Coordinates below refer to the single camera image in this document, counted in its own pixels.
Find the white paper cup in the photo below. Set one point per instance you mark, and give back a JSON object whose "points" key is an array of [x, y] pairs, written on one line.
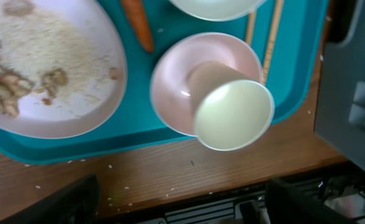
{"points": [[229, 110]]}

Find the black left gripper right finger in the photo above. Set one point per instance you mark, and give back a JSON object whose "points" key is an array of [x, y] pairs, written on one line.
{"points": [[287, 205]]}

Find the pile of white rice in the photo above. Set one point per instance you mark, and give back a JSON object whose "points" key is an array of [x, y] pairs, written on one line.
{"points": [[85, 68]]}

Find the pink bowl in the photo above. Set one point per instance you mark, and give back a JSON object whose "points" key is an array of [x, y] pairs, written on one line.
{"points": [[169, 94]]}

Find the white bowl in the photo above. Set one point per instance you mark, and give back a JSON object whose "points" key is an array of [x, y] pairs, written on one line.
{"points": [[217, 10]]}

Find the orange carrot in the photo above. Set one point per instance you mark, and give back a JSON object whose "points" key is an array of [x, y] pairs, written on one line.
{"points": [[135, 13]]}

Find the pink plate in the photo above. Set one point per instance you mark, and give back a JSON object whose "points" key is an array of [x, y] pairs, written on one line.
{"points": [[81, 115]]}

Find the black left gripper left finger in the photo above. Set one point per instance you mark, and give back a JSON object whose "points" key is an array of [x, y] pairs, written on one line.
{"points": [[75, 203]]}

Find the teal plastic tray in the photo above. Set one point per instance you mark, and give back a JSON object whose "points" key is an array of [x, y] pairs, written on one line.
{"points": [[135, 123]]}

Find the pile of peanut shells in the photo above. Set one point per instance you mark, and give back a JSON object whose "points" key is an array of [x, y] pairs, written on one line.
{"points": [[32, 50]]}

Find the wooden chopstick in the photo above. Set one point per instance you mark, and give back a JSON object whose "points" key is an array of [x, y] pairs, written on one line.
{"points": [[250, 27], [272, 36]]}

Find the grey dishwasher rack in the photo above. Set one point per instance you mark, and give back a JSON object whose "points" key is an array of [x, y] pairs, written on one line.
{"points": [[340, 116]]}

